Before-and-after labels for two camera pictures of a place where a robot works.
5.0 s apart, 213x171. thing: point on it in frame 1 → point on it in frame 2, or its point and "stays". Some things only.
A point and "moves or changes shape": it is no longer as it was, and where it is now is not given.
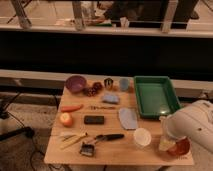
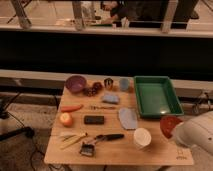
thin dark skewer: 96,107 stays
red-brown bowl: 181,147 moves or changes shape
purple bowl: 76,83 stays
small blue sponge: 110,98 stays
